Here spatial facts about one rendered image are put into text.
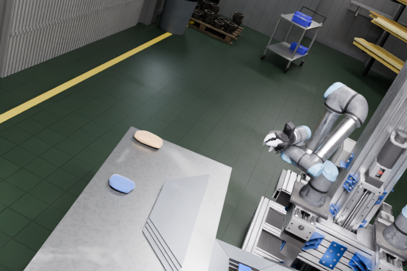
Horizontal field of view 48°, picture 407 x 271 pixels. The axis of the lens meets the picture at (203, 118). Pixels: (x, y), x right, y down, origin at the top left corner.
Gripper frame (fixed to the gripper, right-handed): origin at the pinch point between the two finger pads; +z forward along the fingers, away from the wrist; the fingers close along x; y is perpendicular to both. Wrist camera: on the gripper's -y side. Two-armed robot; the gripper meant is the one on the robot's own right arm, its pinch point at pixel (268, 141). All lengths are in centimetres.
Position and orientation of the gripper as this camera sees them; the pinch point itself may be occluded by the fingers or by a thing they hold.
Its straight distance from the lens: 202.5
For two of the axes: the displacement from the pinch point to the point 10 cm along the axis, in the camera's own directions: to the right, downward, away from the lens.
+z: -6.6, 1.3, -7.4
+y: -4.3, 7.4, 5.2
